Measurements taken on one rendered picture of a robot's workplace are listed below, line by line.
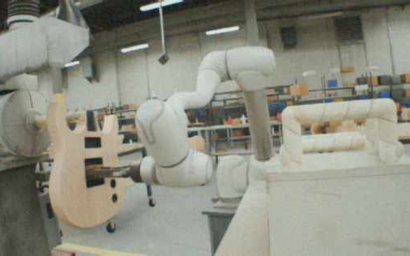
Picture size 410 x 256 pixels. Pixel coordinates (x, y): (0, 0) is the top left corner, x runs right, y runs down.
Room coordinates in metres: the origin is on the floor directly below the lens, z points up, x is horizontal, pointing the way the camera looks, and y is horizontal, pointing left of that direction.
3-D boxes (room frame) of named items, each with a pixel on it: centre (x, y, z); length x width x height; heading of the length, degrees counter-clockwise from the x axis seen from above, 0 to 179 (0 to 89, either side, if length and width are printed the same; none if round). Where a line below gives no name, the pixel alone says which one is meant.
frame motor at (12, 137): (0.96, 0.80, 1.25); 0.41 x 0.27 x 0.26; 73
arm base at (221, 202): (1.46, -0.10, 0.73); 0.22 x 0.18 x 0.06; 65
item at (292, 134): (0.46, -0.15, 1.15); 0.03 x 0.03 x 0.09
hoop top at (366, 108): (0.43, -0.23, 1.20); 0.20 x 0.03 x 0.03; 72
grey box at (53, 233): (1.12, 0.82, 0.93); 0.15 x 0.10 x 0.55; 73
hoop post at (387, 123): (0.41, -0.31, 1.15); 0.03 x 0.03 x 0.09
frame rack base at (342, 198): (0.48, -0.25, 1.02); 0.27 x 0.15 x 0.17; 73
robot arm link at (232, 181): (1.45, -0.13, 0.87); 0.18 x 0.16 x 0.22; 70
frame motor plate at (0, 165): (0.97, 0.87, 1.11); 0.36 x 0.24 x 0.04; 73
